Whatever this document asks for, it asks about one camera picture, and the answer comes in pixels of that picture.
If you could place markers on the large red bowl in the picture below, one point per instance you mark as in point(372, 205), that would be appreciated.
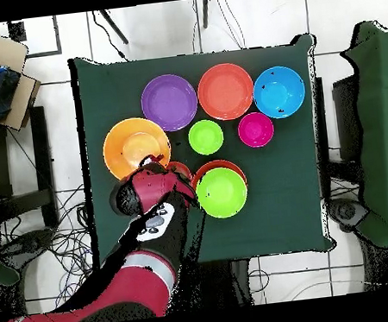
point(215, 163)
point(226, 91)

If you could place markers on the large green bowl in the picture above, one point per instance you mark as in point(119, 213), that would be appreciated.
point(222, 192)

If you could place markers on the large orange bowl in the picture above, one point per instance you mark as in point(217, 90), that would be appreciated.
point(129, 140)

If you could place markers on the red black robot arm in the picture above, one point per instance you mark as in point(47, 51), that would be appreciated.
point(135, 286)

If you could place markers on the small red bowl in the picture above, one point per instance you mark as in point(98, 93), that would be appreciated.
point(182, 169)

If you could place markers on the small green bowl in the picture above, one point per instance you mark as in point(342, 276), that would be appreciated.
point(206, 137)

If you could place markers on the purple bowl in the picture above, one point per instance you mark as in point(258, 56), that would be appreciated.
point(169, 103)

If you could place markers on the pink bowl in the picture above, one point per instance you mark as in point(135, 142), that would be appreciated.
point(256, 129)

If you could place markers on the dark green table cloth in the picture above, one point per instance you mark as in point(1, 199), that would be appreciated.
point(272, 211)

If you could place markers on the blue bowl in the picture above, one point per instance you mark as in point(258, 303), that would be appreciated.
point(279, 92)

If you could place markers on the black tripod leg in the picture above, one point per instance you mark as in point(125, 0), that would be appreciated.
point(205, 12)
point(114, 27)

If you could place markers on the black box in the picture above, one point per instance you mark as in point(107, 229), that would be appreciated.
point(346, 115)

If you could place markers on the black stool frame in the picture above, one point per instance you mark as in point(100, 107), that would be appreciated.
point(42, 150)

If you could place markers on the black floor frame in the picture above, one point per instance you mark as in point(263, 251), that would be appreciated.
point(57, 34)

